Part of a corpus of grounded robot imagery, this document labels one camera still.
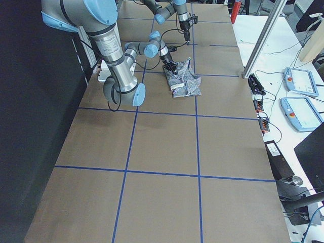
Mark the black monitor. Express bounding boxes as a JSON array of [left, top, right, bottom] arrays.
[[294, 123, 324, 191]]

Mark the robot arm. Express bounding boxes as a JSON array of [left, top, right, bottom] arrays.
[[140, 0, 190, 42], [42, 1, 177, 106]]

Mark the far blue teach pendant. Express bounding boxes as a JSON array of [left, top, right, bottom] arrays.
[[284, 67, 319, 97]]

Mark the navy white striped polo shirt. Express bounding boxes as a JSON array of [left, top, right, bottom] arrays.
[[163, 57, 201, 98]]

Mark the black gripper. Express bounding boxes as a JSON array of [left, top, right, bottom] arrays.
[[179, 20, 190, 43], [160, 53, 178, 75]]

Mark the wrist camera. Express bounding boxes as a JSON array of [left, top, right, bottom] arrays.
[[168, 45, 178, 52], [188, 15, 198, 26]]

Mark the aluminium frame post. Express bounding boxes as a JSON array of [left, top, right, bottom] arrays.
[[242, 0, 287, 78]]

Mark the near blue teach pendant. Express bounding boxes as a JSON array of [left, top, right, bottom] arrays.
[[280, 96, 323, 132]]

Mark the red tube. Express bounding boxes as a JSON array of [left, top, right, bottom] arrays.
[[230, 0, 241, 24]]

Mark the black cable bundle device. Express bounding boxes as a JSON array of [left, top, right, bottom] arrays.
[[248, 73, 266, 96]]

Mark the blue teach pendant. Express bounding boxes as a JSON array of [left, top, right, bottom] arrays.
[[280, 96, 323, 132], [284, 67, 319, 97]]

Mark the black box with label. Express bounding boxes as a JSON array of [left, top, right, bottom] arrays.
[[264, 140, 294, 180]]

